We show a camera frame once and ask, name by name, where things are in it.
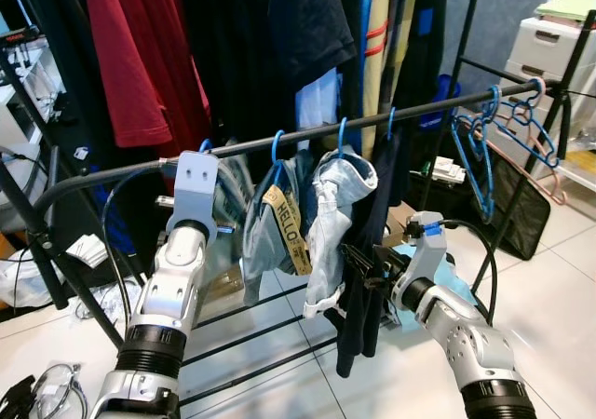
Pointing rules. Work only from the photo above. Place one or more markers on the black metal clothes rack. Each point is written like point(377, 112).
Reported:
point(428, 106)

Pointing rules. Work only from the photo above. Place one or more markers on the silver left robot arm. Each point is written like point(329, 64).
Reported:
point(163, 289)

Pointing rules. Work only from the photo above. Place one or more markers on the green folded cloth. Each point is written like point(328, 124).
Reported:
point(568, 5)

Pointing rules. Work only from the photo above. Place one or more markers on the grey green garment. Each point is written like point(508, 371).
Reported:
point(233, 214)

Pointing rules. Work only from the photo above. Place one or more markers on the white plastic bag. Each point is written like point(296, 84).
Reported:
point(23, 279)

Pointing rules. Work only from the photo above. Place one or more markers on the dark navy hanging garment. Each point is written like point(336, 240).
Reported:
point(363, 335)

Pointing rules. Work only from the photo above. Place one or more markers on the black hanging shirt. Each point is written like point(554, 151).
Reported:
point(251, 47)

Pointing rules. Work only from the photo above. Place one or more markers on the white plastic drawer box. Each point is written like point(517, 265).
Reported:
point(549, 60)

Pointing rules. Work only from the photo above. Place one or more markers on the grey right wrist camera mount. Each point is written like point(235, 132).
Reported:
point(428, 247)

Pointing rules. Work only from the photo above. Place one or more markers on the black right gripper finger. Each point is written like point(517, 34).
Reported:
point(357, 277)
point(354, 254)

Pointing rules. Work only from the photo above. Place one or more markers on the white folded papers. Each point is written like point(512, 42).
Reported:
point(88, 251)

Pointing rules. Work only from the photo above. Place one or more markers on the tan striped hanging garment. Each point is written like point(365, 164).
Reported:
point(382, 28)

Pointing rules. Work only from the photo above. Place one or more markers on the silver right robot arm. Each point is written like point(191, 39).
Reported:
point(466, 335)

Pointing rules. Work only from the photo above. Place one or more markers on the red shirt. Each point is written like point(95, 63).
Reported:
point(140, 56)

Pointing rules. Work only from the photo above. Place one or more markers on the pale grey blue garment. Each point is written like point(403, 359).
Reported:
point(335, 214)

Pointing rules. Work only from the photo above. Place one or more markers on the pink plastic hanger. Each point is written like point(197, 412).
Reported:
point(559, 191)

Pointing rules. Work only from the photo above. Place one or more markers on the black device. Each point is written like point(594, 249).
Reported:
point(17, 400)

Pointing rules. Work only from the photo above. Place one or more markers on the black fabric bag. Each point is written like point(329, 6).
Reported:
point(517, 209)

